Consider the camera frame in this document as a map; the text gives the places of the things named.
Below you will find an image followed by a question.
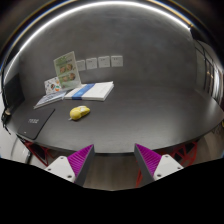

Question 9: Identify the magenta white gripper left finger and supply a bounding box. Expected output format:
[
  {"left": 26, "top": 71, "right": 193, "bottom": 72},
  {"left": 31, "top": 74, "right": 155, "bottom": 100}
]
[{"left": 45, "top": 145, "right": 95, "bottom": 186}]

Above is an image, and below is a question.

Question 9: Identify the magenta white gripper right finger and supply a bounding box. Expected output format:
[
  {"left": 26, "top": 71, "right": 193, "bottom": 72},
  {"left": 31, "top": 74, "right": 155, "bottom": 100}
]
[{"left": 134, "top": 144, "right": 183, "bottom": 185}]

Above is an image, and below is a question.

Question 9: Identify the red chair left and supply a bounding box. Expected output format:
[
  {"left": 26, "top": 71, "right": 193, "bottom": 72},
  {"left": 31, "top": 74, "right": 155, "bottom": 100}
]
[{"left": 21, "top": 139, "right": 54, "bottom": 166}]

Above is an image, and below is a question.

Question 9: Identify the flat magazine on table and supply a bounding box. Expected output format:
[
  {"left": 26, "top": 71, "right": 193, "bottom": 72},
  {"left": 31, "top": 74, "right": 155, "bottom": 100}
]
[{"left": 34, "top": 91, "right": 66, "bottom": 109}]

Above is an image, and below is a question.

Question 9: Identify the white blue thick book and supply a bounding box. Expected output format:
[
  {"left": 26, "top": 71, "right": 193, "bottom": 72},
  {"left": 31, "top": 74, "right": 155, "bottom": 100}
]
[{"left": 65, "top": 81, "right": 114, "bottom": 101}]

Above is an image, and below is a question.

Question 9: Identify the small colourful leaflet card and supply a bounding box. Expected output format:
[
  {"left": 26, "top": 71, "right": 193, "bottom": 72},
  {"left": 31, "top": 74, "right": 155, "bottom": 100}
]
[{"left": 44, "top": 77, "right": 62, "bottom": 94}]

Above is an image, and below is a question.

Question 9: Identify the black clamp on table edge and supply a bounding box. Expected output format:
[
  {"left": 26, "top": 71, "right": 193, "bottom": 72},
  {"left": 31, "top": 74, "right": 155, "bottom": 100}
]
[{"left": 1, "top": 109, "right": 11, "bottom": 132}]

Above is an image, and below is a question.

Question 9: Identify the green standing menu card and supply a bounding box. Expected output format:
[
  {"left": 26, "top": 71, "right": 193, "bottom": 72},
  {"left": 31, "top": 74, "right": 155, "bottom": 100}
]
[{"left": 54, "top": 52, "right": 81, "bottom": 89}]

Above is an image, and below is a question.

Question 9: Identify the white wall socket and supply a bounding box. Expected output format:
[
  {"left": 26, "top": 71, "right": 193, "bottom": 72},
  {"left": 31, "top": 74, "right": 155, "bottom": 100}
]
[
  {"left": 98, "top": 56, "right": 110, "bottom": 68},
  {"left": 86, "top": 58, "right": 97, "bottom": 70},
  {"left": 111, "top": 56, "right": 123, "bottom": 67},
  {"left": 77, "top": 60, "right": 86, "bottom": 71}
]

